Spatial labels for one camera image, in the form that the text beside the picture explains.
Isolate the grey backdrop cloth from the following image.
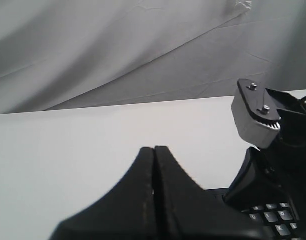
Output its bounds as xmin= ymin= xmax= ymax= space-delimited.
xmin=0 ymin=0 xmax=306 ymax=114

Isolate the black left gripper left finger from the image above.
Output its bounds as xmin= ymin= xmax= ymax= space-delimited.
xmin=50 ymin=147 xmax=156 ymax=240

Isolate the black acer keyboard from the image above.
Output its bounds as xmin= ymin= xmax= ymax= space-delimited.
xmin=205 ymin=187 xmax=306 ymax=240

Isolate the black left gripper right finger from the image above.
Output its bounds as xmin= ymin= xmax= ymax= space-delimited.
xmin=154 ymin=146 xmax=268 ymax=240

